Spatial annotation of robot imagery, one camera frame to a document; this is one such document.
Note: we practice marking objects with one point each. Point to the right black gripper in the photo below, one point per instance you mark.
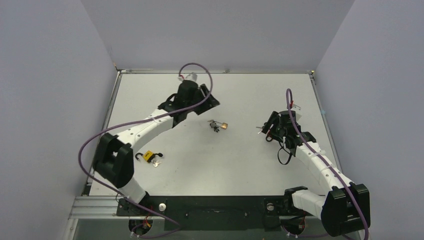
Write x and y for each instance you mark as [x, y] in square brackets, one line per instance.
[271, 122]

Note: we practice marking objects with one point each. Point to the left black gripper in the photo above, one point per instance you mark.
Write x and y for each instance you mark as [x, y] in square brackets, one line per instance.
[209, 103]

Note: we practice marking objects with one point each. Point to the black key bunch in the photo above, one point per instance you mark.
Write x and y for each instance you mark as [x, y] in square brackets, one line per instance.
[214, 126]

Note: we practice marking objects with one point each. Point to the brass padlock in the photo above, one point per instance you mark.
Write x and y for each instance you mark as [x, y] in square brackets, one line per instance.
[222, 125]

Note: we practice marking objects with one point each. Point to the yellow padlock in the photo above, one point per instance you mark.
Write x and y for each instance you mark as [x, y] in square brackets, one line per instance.
[148, 156]

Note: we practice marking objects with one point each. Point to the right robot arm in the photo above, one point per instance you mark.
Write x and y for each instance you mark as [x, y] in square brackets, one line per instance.
[346, 206]

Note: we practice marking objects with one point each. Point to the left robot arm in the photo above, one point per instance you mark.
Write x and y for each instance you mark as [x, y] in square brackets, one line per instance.
[115, 154]

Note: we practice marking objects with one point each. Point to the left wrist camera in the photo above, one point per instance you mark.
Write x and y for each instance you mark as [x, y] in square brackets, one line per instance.
[190, 77]

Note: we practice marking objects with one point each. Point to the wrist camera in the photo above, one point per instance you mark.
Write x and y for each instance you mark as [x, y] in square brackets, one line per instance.
[190, 77]
[296, 111]

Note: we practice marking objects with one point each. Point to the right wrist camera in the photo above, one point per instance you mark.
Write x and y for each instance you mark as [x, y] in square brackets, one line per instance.
[296, 111]

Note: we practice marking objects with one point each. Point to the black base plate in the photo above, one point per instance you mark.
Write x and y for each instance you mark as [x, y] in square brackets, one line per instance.
[227, 213]

